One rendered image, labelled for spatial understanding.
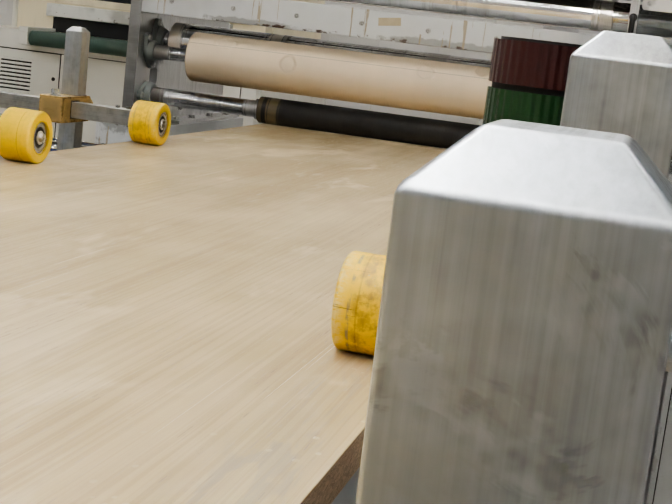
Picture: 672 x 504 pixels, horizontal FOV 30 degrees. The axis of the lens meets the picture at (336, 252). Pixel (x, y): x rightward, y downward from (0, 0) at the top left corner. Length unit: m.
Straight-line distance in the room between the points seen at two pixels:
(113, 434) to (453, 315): 0.62
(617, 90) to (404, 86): 2.63
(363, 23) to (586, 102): 2.65
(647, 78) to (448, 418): 0.25
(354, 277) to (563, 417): 0.81
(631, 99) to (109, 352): 0.60
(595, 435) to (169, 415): 0.66
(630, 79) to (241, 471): 0.39
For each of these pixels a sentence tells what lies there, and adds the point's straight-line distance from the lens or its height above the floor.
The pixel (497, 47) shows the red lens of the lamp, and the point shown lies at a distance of 0.66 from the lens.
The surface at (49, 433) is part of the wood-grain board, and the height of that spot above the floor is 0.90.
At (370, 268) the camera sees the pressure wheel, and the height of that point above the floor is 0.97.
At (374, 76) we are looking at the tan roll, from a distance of 3.04.
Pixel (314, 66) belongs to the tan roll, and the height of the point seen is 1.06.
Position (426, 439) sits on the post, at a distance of 0.16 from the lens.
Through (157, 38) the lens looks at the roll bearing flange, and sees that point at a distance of 3.31.
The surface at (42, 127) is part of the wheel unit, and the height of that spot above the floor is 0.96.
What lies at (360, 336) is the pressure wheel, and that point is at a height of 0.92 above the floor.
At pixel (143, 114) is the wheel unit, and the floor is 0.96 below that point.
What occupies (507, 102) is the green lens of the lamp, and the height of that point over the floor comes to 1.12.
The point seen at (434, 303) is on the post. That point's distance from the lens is 0.15.
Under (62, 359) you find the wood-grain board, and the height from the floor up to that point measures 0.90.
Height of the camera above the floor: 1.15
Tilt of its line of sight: 10 degrees down
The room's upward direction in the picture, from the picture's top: 7 degrees clockwise
